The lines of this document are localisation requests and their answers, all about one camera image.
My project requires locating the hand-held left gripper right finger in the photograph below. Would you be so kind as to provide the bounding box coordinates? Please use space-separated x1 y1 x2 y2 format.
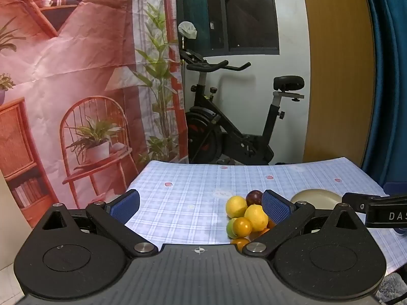
243 189 371 257

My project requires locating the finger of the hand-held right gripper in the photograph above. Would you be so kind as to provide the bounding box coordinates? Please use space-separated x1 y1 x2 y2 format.
342 192 382 214

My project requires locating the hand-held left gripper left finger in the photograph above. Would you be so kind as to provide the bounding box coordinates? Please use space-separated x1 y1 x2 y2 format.
28 189 158 257

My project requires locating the yellow lemon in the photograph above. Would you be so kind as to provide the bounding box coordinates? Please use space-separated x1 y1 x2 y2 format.
226 195 249 219
244 204 269 232

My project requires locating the small tangerine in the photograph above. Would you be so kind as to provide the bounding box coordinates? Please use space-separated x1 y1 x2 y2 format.
250 228 271 241

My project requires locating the dark orange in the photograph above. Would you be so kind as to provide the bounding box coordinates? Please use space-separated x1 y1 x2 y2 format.
233 217 253 235

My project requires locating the beige plate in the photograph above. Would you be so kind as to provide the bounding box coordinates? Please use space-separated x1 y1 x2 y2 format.
290 189 343 205

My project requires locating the bright orange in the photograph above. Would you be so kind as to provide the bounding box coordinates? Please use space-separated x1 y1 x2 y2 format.
230 237 251 249

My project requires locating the greenish orange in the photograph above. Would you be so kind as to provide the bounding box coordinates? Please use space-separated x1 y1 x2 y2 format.
226 218 239 239

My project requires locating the purple passion fruit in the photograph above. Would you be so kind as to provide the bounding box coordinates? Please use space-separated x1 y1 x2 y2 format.
245 190 264 207

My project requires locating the checked blue tablecloth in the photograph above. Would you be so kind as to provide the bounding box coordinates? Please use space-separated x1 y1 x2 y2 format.
124 157 407 281

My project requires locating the black exercise bike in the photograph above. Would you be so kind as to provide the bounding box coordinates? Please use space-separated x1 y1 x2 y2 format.
179 49 305 166

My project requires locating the blue curtain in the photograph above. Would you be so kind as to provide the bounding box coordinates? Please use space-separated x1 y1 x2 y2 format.
361 0 407 194

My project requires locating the wooden board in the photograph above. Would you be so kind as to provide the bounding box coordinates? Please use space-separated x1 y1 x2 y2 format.
300 0 376 166

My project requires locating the printed pink backdrop cloth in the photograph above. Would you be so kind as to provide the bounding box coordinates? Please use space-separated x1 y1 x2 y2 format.
0 0 190 229

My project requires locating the white cloth on bike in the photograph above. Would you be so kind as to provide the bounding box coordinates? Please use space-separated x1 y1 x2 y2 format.
177 21 198 40

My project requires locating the dark window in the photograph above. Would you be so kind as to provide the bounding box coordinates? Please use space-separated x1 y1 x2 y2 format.
176 0 280 56

